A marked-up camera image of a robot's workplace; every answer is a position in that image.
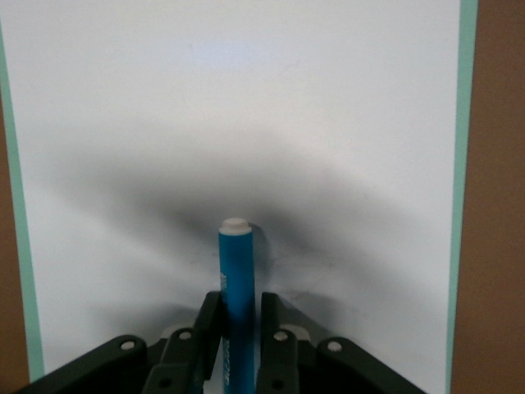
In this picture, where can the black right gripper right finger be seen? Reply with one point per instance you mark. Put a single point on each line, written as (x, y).
(283, 365)

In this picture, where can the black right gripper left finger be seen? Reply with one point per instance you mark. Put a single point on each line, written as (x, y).
(176, 361)

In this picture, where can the blue marker white cap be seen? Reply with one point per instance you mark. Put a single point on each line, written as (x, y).
(238, 267)

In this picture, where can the white paper sheet on clipboard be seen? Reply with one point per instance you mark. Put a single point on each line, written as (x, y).
(246, 102)

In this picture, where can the teal clipboard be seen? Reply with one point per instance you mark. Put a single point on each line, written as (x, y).
(463, 164)

